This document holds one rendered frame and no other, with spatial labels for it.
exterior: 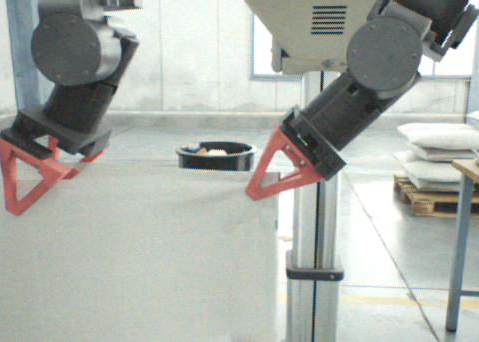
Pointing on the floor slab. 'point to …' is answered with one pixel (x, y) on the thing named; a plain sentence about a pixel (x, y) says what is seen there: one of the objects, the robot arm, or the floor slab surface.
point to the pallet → (424, 205)
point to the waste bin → (238, 161)
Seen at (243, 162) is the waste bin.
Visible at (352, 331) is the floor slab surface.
